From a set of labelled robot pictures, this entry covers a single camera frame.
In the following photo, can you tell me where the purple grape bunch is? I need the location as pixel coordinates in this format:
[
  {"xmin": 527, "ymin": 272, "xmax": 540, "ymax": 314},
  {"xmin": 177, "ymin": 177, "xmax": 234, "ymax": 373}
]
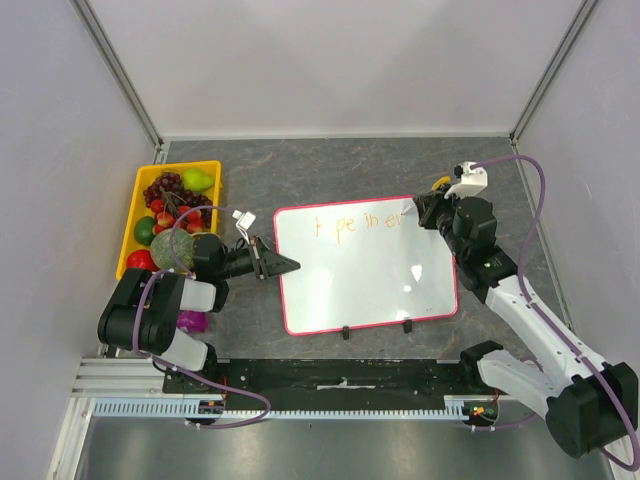
[{"xmin": 143, "ymin": 171, "xmax": 213, "ymax": 209}]

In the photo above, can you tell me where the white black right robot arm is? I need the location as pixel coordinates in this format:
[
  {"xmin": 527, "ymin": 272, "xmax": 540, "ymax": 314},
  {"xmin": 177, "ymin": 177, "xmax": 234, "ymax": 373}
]
[{"xmin": 412, "ymin": 184, "xmax": 639, "ymax": 458}]

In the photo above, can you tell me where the aluminium frame rail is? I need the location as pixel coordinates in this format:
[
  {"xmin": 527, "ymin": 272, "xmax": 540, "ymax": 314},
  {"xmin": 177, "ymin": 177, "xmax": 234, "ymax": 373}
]
[{"xmin": 69, "ymin": 356, "xmax": 171, "ymax": 399}]

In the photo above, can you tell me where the pink framed whiteboard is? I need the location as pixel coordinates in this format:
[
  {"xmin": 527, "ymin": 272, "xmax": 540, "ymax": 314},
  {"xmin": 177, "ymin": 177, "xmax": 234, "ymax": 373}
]
[{"xmin": 273, "ymin": 196, "xmax": 458, "ymax": 336}]

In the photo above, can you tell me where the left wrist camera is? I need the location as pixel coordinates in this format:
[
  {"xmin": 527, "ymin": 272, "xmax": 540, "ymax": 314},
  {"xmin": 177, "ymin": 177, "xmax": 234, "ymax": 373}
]
[{"xmin": 232, "ymin": 210, "xmax": 256, "ymax": 242}]

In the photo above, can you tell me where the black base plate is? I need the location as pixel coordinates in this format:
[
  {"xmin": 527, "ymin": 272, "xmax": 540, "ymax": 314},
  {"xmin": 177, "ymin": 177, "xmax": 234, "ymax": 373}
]
[{"xmin": 212, "ymin": 359, "xmax": 495, "ymax": 413}]

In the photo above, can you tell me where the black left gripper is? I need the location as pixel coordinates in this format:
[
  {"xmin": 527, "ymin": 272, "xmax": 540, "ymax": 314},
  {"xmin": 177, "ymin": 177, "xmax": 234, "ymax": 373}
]
[{"xmin": 217, "ymin": 235, "xmax": 299, "ymax": 280}]

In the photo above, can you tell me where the green lime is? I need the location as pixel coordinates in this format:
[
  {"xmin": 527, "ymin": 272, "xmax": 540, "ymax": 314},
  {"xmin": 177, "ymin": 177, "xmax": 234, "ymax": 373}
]
[{"xmin": 134, "ymin": 216, "xmax": 156, "ymax": 246}]

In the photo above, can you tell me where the red cherry cluster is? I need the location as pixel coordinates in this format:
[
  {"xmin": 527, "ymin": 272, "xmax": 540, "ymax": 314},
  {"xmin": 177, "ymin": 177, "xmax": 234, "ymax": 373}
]
[{"xmin": 150, "ymin": 199, "xmax": 206, "ymax": 235}]

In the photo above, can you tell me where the green pear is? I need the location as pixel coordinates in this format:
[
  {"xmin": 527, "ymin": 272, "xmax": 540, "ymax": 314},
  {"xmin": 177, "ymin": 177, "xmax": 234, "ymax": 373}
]
[{"xmin": 182, "ymin": 167, "xmax": 215, "ymax": 192}]

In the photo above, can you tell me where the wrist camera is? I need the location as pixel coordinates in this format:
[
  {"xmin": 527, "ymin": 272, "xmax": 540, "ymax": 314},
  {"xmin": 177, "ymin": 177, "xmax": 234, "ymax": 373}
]
[
  {"xmin": 444, "ymin": 162, "xmax": 488, "ymax": 199},
  {"xmin": 232, "ymin": 210, "xmax": 256, "ymax": 242}
]

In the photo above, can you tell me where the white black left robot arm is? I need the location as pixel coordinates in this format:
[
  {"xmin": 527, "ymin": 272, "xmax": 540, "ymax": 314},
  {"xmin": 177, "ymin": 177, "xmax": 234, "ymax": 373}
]
[{"xmin": 97, "ymin": 234, "xmax": 301, "ymax": 393}]

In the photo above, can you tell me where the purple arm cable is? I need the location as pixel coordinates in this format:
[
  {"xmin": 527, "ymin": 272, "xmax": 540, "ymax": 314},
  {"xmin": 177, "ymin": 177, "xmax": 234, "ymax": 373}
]
[
  {"xmin": 134, "ymin": 206, "xmax": 274, "ymax": 432},
  {"xmin": 472, "ymin": 154, "xmax": 640, "ymax": 471}
]

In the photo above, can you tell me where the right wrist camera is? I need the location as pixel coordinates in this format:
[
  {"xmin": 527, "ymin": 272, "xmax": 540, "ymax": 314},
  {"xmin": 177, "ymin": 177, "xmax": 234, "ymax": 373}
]
[{"xmin": 444, "ymin": 162, "xmax": 488, "ymax": 199}]

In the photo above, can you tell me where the red apple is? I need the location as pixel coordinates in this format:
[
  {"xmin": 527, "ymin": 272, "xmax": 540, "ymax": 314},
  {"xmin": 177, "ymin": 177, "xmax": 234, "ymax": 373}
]
[{"xmin": 126, "ymin": 249, "xmax": 159, "ymax": 272}]

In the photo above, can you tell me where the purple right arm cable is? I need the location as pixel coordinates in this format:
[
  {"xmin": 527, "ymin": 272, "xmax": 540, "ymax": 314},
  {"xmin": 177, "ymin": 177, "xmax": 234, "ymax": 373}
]
[{"xmin": 472, "ymin": 154, "xmax": 640, "ymax": 471}]

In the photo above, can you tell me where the purple snack packet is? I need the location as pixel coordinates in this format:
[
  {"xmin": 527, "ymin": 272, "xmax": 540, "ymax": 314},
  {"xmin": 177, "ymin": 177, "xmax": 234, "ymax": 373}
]
[{"xmin": 176, "ymin": 311, "xmax": 209, "ymax": 334}]

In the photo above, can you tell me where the yellow plastic fruit basket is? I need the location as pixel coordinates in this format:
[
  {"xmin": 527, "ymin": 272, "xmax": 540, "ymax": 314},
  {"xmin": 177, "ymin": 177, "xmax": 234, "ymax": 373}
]
[{"xmin": 116, "ymin": 160, "xmax": 222, "ymax": 279}]

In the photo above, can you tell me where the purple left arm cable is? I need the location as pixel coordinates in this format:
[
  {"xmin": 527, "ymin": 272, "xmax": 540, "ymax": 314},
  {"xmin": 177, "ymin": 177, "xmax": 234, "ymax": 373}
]
[{"xmin": 134, "ymin": 206, "xmax": 274, "ymax": 432}]

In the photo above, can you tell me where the yellow capped marker pen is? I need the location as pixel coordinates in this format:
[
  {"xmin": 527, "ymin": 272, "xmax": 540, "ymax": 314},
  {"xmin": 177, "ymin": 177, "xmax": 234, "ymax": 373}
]
[{"xmin": 401, "ymin": 176, "xmax": 451, "ymax": 217}]

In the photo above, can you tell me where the green netted melon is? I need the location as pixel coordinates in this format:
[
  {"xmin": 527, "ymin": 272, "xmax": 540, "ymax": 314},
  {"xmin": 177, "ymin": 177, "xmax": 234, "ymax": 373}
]
[{"xmin": 150, "ymin": 229, "xmax": 195, "ymax": 273}]

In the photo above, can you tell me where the white slotted cable duct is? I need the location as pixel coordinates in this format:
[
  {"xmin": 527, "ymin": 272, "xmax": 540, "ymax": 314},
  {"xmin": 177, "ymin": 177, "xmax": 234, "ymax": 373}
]
[{"xmin": 92, "ymin": 395, "xmax": 476, "ymax": 419}]

